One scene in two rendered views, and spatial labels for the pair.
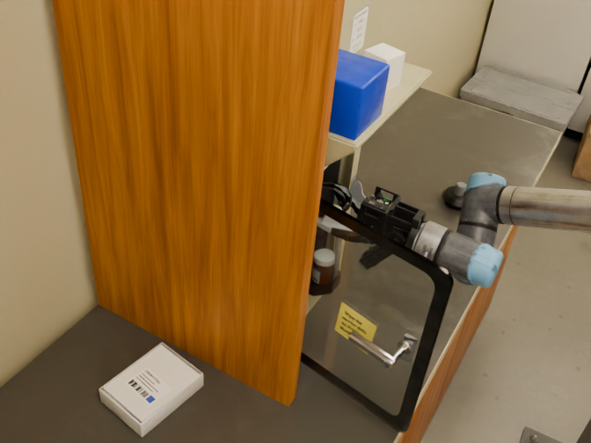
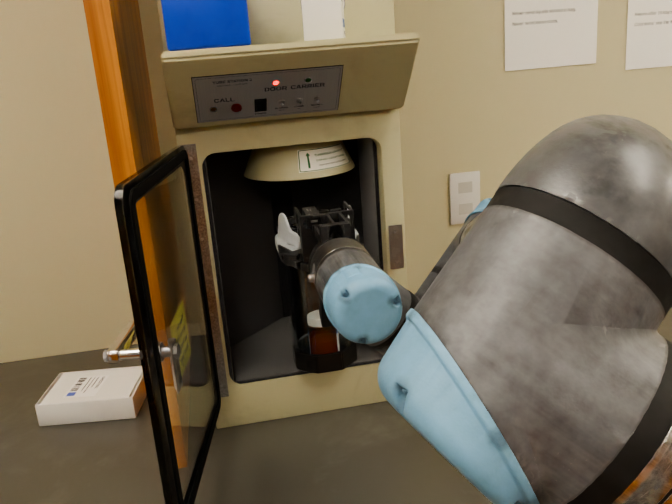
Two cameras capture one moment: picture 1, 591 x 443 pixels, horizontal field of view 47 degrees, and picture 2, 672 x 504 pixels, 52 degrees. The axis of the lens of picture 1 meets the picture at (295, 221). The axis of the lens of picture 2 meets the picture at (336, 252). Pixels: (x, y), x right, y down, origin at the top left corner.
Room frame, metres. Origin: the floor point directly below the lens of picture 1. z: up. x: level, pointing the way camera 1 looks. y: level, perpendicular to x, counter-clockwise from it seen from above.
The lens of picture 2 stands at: (0.51, -0.88, 1.50)
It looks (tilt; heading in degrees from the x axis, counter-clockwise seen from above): 17 degrees down; 54
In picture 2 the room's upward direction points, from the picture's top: 4 degrees counter-clockwise
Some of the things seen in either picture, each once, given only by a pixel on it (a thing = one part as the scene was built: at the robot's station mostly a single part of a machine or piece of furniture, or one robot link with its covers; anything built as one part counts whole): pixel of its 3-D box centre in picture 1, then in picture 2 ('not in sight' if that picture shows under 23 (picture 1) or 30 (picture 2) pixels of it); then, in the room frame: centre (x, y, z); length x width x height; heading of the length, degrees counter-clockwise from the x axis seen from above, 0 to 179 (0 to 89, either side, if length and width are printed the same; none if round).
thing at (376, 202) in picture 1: (390, 222); (329, 245); (1.02, -0.18, 1.25); 0.12 x 0.08 x 0.09; 63
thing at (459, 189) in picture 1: (459, 193); not in sight; (1.53, -0.44, 0.97); 0.09 x 0.09 x 0.07
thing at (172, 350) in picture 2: not in sight; (171, 365); (0.77, -0.21, 1.18); 0.02 x 0.02 x 0.06; 53
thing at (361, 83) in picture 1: (344, 92); (204, 11); (0.94, -0.06, 1.56); 0.10 x 0.10 x 0.09; 63
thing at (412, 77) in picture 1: (363, 119); (291, 82); (1.03, -0.10, 1.46); 0.32 x 0.11 x 0.10; 153
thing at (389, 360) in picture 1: (378, 344); (137, 341); (0.76, -0.16, 1.20); 0.10 x 0.05 x 0.03; 53
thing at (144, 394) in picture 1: (152, 387); (96, 394); (0.81, 0.24, 0.96); 0.16 x 0.12 x 0.04; 144
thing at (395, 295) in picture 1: (353, 316); (178, 322); (0.82, -0.12, 1.19); 0.30 x 0.01 x 0.40; 53
